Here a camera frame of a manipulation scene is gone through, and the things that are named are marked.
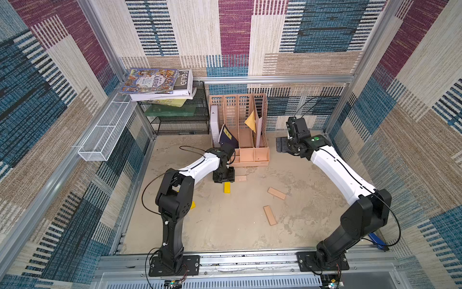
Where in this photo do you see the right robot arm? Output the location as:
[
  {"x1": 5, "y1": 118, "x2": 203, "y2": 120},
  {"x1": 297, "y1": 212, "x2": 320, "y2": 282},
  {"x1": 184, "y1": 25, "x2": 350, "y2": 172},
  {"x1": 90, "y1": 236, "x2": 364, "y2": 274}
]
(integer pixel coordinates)
[{"x1": 276, "y1": 117, "x2": 392, "y2": 275}]

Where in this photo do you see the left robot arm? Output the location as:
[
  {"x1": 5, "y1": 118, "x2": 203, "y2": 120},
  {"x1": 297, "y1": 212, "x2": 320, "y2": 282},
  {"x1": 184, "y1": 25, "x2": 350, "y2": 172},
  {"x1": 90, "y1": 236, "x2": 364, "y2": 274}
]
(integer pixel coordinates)
[{"x1": 154, "y1": 144, "x2": 235, "y2": 274}]

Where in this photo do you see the dark navy booklet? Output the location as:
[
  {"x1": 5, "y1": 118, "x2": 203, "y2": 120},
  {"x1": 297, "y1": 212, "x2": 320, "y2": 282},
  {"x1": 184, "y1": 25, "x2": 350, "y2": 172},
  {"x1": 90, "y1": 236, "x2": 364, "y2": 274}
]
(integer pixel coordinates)
[{"x1": 218, "y1": 124, "x2": 239, "y2": 149}]

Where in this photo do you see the yellow paper sheet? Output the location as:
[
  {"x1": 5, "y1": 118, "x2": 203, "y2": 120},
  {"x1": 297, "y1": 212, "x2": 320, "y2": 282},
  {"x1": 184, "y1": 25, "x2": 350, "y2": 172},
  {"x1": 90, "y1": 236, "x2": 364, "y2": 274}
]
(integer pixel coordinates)
[{"x1": 244, "y1": 110, "x2": 257, "y2": 133}]

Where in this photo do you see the white folder in organizer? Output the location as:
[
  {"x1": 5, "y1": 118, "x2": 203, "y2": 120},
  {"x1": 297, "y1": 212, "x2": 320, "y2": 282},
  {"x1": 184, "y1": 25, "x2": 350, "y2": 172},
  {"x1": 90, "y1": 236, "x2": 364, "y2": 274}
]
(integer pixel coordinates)
[{"x1": 210, "y1": 105, "x2": 220, "y2": 148}]

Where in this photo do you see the pink desk file organizer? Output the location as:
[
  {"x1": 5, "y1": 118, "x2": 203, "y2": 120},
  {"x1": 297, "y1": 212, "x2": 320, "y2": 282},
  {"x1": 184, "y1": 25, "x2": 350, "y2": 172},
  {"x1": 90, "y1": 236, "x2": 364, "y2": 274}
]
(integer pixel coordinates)
[{"x1": 209, "y1": 93, "x2": 270, "y2": 167}]

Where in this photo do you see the green folder on shelf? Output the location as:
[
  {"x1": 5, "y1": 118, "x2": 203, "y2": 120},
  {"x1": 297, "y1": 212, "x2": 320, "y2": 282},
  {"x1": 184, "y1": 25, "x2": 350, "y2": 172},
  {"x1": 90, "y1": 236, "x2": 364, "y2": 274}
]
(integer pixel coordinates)
[{"x1": 144, "y1": 104, "x2": 196, "y2": 117}]

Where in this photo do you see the black and white Folio book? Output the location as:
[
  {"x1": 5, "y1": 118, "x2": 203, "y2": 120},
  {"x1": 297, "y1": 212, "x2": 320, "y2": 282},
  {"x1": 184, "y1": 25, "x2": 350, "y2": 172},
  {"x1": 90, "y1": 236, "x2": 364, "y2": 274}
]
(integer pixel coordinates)
[{"x1": 121, "y1": 69, "x2": 197, "y2": 101}]

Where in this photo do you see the blue stick tool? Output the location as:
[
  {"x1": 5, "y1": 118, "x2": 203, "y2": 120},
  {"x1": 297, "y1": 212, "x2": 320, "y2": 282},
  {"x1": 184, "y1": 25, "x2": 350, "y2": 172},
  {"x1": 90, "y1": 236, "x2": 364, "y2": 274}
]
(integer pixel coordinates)
[{"x1": 368, "y1": 233, "x2": 389, "y2": 252}]

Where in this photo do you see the colourful illustrated book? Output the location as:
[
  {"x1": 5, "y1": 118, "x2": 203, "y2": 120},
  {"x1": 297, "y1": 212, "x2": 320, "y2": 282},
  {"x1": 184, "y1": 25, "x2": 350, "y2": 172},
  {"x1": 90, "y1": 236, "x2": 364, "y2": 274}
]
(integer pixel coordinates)
[{"x1": 120, "y1": 68, "x2": 179, "y2": 94}]

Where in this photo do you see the black wire shelf rack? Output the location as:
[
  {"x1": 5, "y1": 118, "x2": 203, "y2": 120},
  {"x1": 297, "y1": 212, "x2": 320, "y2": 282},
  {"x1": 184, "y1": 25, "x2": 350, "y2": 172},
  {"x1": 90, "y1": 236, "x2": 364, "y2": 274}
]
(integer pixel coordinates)
[{"x1": 139, "y1": 81, "x2": 209, "y2": 136}]

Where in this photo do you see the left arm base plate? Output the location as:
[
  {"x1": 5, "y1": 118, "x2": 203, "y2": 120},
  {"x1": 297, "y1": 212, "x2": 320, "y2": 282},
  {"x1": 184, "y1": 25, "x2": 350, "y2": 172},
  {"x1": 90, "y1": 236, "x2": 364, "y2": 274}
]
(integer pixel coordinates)
[{"x1": 148, "y1": 255, "x2": 200, "y2": 277}]

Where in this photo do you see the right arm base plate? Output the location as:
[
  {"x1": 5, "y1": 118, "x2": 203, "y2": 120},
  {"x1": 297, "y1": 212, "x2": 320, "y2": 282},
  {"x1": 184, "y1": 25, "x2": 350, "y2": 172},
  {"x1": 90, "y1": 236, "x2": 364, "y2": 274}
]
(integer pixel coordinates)
[{"x1": 296, "y1": 251, "x2": 350, "y2": 274}]

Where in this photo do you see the white wire mesh basket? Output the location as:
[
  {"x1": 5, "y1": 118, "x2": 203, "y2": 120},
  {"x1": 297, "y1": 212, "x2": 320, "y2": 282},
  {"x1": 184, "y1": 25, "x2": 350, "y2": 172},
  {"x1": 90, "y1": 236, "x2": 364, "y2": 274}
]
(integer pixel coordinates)
[{"x1": 78, "y1": 101, "x2": 136, "y2": 161}]

